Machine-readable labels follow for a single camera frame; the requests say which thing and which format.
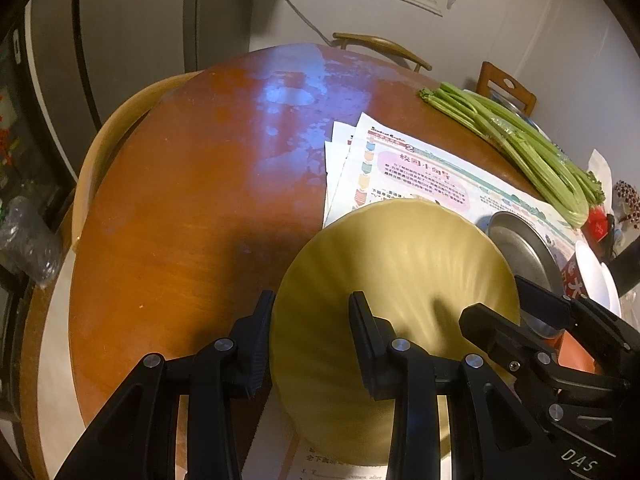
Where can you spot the printed newspaper sheets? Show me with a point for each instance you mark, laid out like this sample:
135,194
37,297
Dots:
404,223

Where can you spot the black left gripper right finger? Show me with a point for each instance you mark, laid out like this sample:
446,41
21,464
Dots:
425,394

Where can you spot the light wooden chair near table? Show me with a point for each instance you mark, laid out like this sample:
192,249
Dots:
109,140

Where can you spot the square-back wooden chair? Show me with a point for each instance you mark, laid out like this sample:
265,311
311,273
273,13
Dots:
491,74

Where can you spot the steel pan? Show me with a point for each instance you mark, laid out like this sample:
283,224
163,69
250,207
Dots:
525,251

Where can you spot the far steel bowl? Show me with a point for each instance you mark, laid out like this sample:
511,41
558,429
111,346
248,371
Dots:
497,97

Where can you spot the red tissue pack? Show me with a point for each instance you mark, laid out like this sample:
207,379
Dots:
596,227

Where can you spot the leopard pattern item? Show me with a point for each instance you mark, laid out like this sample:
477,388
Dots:
626,204

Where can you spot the green celery bunch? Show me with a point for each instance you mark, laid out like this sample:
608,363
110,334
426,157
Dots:
570,190

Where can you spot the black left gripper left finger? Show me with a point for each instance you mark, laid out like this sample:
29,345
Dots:
134,435

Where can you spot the black thermos bottle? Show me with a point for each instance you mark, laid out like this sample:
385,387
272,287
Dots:
625,269

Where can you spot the grey refrigerator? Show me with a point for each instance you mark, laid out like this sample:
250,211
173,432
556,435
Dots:
86,57

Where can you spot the large white noodle bowl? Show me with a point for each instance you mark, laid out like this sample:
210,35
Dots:
584,275

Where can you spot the curved-back wooden chair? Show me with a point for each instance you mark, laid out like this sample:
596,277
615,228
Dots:
382,46

